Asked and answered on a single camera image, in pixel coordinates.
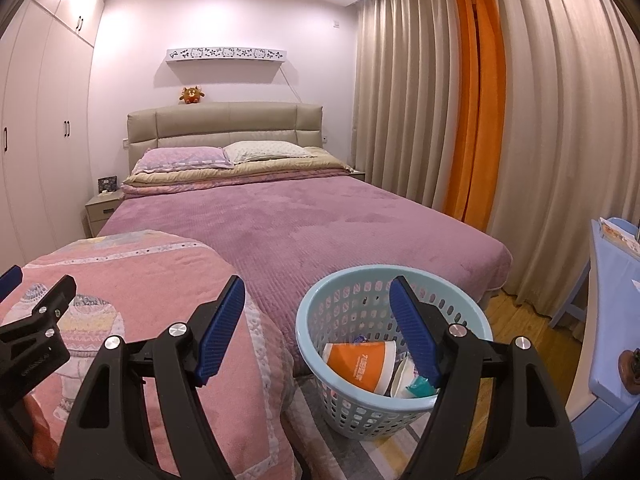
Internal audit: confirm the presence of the white decorative wall shelf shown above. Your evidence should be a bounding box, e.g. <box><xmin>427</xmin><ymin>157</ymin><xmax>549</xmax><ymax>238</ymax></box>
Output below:
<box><xmin>165</xmin><ymin>47</ymin><xmax>288</xmax><ymax>63</ymax></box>

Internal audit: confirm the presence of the grey bedside table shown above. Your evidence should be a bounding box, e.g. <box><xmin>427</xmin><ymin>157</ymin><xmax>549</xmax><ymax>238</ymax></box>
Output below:
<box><xmin>85</xmin><ymin>190</ymin><xmax>124</xmax><ymax>237</ymax></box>

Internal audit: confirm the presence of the small picture frame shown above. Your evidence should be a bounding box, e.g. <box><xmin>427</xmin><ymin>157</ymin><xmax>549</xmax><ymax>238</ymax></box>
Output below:
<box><xmin>98</xmin><ymin>176</ymin><xmax>119</xmax><ymax>194</ymax></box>

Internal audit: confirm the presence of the orange plush toy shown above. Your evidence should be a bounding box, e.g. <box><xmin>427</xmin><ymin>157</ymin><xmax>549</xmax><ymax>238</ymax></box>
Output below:
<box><xmin>179</xmin><ymin>86</ymin><xmax>205</xmax><ymax>104</ymax></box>

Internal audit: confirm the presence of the teal and red packet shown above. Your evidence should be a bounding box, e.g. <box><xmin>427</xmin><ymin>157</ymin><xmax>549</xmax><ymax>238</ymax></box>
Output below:
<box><xmin>406</xmin><ymin>376</ymin><xmax>438</xmax><ymax>398</ymax></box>

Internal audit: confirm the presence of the white wardrobe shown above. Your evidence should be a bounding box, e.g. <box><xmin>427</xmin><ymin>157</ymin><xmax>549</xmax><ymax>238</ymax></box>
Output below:
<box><xmin>1</xmin><ymin>0</ymin><xmax>104</xmax><ymax>269</ymax></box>

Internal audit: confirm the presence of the blue desk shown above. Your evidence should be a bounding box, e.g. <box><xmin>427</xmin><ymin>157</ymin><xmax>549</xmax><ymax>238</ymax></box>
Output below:
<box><xmin>549</xmin><ymin>218</ymin><xmax>639</xmax><ymax>474</ymax></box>

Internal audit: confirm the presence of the orange and white paper cup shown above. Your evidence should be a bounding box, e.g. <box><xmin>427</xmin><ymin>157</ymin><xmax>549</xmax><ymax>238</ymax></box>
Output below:
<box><xmin>322</xmin><ymin>341</ymin><xmax>396</xmax><ymax>396</ymax></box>

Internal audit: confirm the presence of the folded beige blanket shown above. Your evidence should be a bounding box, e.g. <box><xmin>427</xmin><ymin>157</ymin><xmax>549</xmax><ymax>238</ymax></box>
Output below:
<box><xmin>122</xmin><ymin>146</ymin><xmax>352</xmax><ymax>197</ymax></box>

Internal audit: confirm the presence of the beige curtain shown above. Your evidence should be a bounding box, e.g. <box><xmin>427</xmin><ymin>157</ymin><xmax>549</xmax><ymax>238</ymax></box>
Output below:
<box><xmin>352</xmin><ymin>0</ymin><xmax>639</xmax><ymax>315</ymax></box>

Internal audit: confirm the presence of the orange curtain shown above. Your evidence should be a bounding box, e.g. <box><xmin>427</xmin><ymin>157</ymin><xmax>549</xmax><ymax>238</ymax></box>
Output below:
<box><xmin>444</xmin><ymin>0</ymin><xmax>506</xmax><ymax>231</ymax></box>

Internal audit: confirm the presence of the bed with purple cover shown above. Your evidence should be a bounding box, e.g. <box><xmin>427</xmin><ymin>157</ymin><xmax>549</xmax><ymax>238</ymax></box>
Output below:
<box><xmin>101</xmin><ymin>177</ymin><xmax>512</xmax><ymax>375</ymax></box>

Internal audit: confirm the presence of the white dotted pillow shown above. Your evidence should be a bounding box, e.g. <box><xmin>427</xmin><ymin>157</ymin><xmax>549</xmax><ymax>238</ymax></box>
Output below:
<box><xmin>224</xmin><ymin>141</ymin><xmax>312</xmax><ymax>165</ymax></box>

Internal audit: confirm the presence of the purple pillow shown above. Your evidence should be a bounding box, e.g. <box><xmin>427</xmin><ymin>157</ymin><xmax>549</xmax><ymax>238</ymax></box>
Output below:
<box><xmin>131</xmin><ymin>146</ymin><xmax>234</xmax><ymax>174</ymax></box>

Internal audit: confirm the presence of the beige padded headboard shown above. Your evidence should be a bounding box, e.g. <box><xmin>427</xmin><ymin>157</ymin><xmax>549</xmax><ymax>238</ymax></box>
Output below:
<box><xmin>127</xmin><ymin>102</ymin><xmax>323</xmax><ymax>167</ymax></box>

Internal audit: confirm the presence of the red and white paper cup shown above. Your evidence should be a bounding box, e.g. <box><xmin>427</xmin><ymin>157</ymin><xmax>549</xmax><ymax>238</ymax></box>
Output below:
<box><xmin>390</xmin><ymin>354</ymin><xmax>418</xmax><ymax>399</ymax></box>

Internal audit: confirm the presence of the light blue plastic basket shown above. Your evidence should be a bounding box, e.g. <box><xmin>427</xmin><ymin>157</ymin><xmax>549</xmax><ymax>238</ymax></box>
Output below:
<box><xmin>295</xmin><ymin>264</ymin><xmax>492</xmax><ymax>440</ymax></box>

